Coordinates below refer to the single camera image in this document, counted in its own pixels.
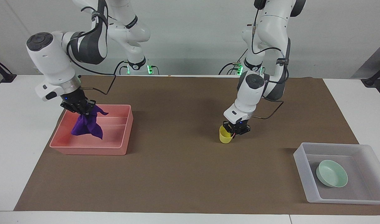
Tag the black stand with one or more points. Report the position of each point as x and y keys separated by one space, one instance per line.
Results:
x=3 y=74
x=375 y=77

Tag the pink plastic tray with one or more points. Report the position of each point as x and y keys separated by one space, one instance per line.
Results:
x=115 y=137

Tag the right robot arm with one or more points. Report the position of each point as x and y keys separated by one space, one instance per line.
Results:
x=53 y=62

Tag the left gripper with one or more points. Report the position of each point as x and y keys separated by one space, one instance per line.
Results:
x=241 y=126

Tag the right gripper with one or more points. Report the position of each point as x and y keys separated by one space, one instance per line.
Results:
x=75 y=99

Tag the translucent white plastic bin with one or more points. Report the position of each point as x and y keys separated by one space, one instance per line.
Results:
x=361 y=189

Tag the yellow plastic cup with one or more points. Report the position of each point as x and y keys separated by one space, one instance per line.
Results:
x=224 y=138

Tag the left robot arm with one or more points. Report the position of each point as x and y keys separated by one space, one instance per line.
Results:
x=251 y=93

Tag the mint green bowl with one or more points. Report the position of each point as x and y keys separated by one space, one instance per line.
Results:
x=333 y=174

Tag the purple cloth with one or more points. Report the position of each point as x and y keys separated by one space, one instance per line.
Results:
x=89 y=124

